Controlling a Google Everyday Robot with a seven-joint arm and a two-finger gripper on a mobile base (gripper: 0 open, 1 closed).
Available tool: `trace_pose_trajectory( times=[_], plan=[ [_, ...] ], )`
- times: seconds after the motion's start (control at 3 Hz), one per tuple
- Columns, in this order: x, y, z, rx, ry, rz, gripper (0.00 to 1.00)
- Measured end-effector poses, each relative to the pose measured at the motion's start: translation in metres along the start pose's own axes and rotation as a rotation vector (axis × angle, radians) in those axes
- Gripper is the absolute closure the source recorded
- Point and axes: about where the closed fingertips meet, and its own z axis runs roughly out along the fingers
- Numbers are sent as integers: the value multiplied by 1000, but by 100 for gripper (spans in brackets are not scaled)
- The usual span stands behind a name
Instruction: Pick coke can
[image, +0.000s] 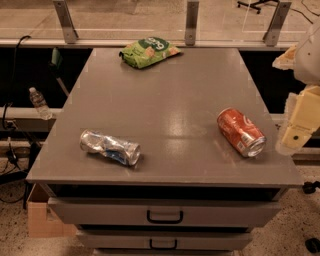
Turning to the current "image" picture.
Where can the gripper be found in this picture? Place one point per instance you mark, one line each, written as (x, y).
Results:
(309, 60)

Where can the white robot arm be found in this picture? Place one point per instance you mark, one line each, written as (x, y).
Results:
(303, 58)

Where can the red coke can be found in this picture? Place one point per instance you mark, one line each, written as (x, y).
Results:
(241, 132)

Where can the crushed silver blue can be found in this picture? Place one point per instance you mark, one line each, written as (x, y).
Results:
(125, 152)

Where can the black caster wheel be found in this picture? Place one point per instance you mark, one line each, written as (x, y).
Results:
(313, 245)

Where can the black chair base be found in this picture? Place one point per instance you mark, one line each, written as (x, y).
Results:
(255, 5)

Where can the grey drawer cabinet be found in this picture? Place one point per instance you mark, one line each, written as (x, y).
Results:
(171, 111)

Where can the lower grey drawer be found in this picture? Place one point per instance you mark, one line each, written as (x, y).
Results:
(163, 240)

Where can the grey drawer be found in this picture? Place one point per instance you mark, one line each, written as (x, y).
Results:
(163, 240)
(157, 212)

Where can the green chip bag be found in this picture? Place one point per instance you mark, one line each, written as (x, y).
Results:
(148, 51)

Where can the upper grey drawer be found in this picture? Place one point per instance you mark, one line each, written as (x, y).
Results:
(157, 212)

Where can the clear plastic water bottle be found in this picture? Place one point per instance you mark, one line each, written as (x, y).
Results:
(40, 104)

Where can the cardboard box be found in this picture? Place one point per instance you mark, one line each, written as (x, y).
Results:
(42, 221)

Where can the right metal railing bracket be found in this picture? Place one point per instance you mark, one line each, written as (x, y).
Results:
(272, 35)

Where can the metal railing bracket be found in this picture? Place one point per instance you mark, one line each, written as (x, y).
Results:
(191, 22)
(272, 35)
(69, 33)

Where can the middle metal railing bracket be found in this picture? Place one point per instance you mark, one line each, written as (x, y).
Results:
(191, 22)

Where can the left metal railing bracket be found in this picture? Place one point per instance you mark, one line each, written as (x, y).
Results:
(69, 33)

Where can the green handled tool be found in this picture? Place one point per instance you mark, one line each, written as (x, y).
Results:
(54, 66)

